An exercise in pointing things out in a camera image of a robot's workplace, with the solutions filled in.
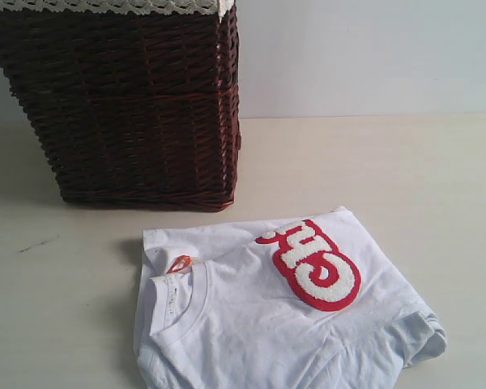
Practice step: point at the white t-shirt red print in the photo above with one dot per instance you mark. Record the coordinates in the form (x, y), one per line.
(295, 303)

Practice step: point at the dark brown wicker basket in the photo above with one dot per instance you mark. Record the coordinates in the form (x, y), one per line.
(131, 108)

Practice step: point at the orange size tag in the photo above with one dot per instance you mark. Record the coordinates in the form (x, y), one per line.
(181, 265)

